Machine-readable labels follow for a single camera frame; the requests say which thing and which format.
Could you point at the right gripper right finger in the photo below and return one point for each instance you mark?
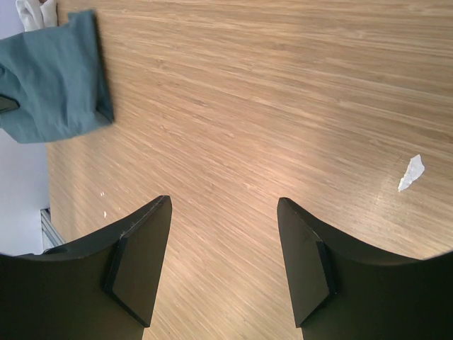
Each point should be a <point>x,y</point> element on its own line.
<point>343,288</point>

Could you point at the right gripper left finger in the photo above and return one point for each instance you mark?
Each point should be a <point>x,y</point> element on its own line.
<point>100,286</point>

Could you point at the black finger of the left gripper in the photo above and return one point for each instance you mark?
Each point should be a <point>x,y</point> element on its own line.
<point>8,104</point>

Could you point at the blue-grey t-shirt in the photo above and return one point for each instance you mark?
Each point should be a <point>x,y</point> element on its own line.
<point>57,76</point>

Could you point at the folded white t-shirt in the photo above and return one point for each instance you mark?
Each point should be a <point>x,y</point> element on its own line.
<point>36,14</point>

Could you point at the aluminium frame rail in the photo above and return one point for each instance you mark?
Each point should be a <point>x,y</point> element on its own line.
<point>50,236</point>

